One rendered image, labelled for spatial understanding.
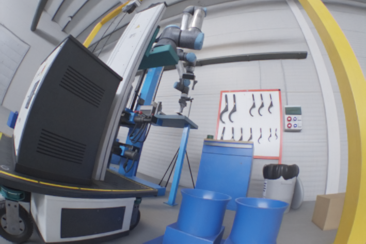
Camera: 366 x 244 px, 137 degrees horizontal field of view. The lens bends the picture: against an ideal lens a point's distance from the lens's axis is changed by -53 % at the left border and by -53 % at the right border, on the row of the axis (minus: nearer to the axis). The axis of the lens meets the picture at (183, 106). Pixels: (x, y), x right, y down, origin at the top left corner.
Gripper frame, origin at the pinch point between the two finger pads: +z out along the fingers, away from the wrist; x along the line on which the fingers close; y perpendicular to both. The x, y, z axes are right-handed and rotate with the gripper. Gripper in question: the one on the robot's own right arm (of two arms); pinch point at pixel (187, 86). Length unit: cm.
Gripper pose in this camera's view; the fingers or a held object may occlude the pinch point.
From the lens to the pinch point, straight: 159.6
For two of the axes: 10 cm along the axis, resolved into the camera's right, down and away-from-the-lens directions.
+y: -3.5, 0.0, -9.4
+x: 9.2, 1.9, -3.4
